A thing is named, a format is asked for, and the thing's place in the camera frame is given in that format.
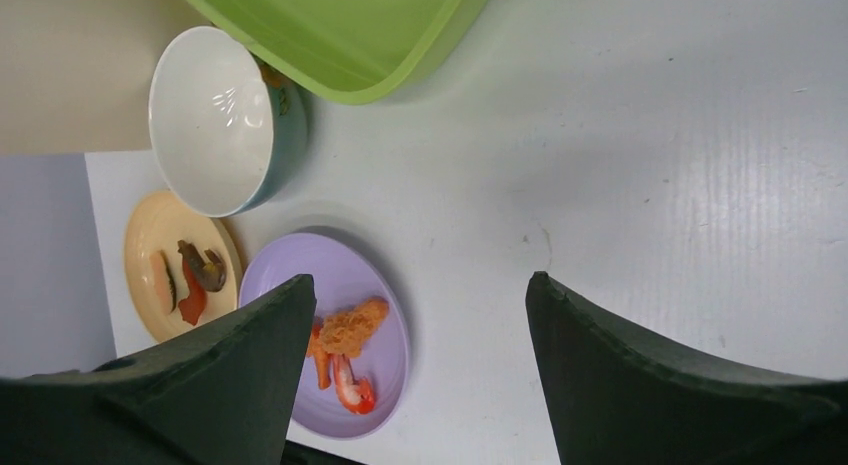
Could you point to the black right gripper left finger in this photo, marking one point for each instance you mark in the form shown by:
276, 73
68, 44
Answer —
222, 393

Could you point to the purple plastic plate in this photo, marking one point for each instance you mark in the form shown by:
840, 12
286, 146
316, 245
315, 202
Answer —
342, 278

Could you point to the red shrimp toy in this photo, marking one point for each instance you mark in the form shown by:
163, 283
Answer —
355, 394

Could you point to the green plastic tub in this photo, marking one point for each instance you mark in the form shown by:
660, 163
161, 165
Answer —
351, 52

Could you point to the red crab claw toy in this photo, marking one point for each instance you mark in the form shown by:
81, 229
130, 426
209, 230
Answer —
193, 305

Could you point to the fried chicken nugget piece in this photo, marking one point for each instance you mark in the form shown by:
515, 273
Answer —
347, 332

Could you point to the white ceramic bowl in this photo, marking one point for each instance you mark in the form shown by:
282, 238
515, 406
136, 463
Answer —
227, 130

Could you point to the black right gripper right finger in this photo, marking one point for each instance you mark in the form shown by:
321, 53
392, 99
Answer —
618, 393

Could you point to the brown food scraps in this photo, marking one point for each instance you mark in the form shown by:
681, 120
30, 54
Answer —
208, 270

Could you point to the yellow plastic plate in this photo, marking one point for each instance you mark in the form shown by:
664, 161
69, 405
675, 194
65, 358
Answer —
153, 266

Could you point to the beige plastic bin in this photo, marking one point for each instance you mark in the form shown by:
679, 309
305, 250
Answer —
75, 74

